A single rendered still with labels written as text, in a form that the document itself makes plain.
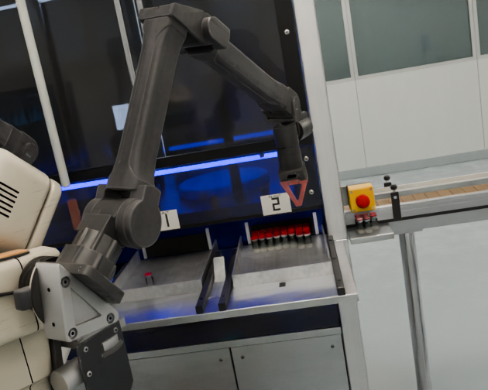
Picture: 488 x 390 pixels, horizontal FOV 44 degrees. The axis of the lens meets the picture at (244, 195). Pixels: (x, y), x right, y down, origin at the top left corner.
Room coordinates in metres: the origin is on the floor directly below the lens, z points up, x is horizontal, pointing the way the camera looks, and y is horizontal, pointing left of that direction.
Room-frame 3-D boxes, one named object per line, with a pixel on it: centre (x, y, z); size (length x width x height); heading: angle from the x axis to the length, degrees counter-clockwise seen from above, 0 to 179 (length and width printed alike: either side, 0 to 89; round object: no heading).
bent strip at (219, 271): (1.50, 0.11, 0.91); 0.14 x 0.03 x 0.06; 172
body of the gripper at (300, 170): (1.43, -0.13, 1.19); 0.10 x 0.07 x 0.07; 173
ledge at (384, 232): (1.76, -0.36, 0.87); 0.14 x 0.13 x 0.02; 173
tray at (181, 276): (1.67, 0.26, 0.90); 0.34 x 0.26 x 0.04; 173
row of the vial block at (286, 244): (1.71, -0.09, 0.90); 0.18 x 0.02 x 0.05; 84
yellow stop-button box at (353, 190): (1.72, -0.34, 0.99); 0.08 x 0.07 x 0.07; 173
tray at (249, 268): (1.63, -0.08, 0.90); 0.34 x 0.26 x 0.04; 174
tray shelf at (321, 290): (1.58, 0.10, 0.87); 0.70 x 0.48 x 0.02; 83
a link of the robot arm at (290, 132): (1.44, -0.13, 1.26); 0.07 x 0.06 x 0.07; 147
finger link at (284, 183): (1.45, -0.13, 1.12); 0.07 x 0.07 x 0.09; 83
